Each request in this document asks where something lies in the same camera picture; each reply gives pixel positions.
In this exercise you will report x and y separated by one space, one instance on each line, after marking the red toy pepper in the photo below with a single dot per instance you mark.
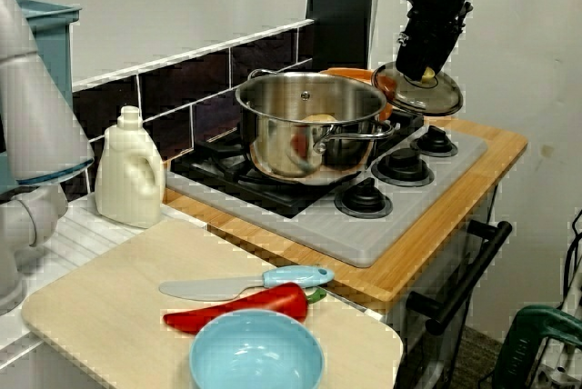
273 302

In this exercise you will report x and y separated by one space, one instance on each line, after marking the light blue cabinet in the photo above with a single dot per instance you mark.
50 43

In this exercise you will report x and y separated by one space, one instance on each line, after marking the white toy oven cabinet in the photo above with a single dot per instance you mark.
454 343

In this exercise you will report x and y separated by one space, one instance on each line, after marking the pale wooden cutting board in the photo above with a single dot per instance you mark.
91 316

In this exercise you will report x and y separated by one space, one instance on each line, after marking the white foam board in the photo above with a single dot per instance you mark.
500 89

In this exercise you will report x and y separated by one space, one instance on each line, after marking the dark grey hood support panel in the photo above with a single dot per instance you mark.
341 7

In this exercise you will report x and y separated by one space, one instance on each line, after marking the orange toy pot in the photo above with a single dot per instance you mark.
350 73

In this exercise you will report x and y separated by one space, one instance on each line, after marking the white toy detergent bottle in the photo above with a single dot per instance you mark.
127 180

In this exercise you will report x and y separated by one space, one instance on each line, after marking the black burner grate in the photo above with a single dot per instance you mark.
409 118
204 166

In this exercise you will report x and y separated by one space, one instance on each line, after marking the yellowish toy potato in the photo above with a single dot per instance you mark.
320 118

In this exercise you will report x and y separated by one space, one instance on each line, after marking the black stove knob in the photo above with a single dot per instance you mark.
402 166
436 139
364 198

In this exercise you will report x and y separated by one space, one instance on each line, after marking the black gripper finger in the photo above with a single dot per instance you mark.
420 55

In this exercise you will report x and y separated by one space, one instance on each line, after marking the smoked glass lid yellow knob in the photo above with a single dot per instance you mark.
436 98

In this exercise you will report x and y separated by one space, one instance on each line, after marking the bamboo wooden countertop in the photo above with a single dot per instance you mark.
409 271

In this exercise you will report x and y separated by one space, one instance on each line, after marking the grey toy stove panel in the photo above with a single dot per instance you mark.
327 234

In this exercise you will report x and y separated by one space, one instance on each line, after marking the dark tile backsplash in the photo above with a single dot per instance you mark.
173 84

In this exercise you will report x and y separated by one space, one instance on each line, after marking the grey toy faucet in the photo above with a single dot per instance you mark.
36 112

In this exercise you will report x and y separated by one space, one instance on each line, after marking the light blue bowl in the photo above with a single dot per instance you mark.
254 352

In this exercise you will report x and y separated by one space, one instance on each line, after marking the stainless steel pot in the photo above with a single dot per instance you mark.
282 152

